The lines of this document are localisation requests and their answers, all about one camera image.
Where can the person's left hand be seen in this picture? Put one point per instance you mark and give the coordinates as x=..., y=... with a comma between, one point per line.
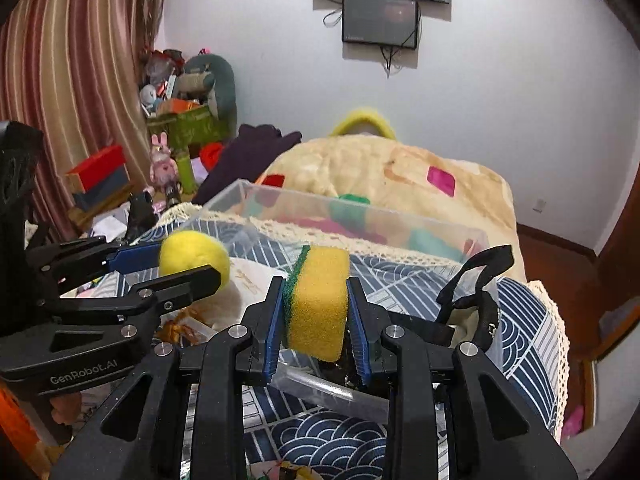
x=65, y=408

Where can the red soft item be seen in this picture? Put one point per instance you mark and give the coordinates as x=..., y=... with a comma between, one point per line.
x=212, y=154

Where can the dark purple cloth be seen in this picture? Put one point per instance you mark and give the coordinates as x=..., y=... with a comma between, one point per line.
x=240, y=157

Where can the red box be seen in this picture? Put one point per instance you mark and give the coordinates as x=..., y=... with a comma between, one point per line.
x=97, y=162

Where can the pink bunny figure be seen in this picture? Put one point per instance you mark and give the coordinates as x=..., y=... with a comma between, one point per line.
x=162, y=167

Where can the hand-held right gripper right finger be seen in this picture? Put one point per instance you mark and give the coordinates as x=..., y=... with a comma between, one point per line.
x=358, y=332

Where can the yellow fleece blanket coloured squares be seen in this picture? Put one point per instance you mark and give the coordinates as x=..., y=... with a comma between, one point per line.
x=360, y=165

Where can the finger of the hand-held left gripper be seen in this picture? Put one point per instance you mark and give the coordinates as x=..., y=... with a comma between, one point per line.
x=180, y=287
x=135, y=257

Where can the green soft ball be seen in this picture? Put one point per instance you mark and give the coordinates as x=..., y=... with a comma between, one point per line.
x=352, y=207

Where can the wooden door frame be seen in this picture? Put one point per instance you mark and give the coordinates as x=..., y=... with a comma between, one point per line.
x=620, y=270

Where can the teal soft block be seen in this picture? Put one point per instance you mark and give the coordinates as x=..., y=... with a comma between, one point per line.
x=430, y=242

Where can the yellow felt ball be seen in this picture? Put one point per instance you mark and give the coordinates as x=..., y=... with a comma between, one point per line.
x=192, y=252

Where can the black wall-mounted box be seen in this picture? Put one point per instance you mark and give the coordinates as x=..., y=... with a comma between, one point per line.
x=380, y=22

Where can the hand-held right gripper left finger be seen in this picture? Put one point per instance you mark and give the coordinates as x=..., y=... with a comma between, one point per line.
x=272, y=332

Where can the small clear plastic box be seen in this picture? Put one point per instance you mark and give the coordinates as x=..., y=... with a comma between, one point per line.
x=320, y=385

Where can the large clear plastic box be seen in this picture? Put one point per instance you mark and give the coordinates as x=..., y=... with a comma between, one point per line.
x=300, y=207

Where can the striped curtain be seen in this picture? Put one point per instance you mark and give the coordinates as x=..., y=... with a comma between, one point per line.
x=75, y=60

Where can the yellow sponge with green scourer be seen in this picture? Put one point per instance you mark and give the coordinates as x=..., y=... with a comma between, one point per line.
x=320, y=305

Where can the green basket of toys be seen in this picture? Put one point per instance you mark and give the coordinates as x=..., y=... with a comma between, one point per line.
x=192, y=127

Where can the grey-green plush toy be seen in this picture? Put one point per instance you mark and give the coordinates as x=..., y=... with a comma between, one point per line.
x=222, y=77

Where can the black toy figure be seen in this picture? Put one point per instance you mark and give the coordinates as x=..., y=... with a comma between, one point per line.
x=141, y=215

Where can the wall socket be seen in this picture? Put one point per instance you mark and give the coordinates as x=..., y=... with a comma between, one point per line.
x=539, y=205

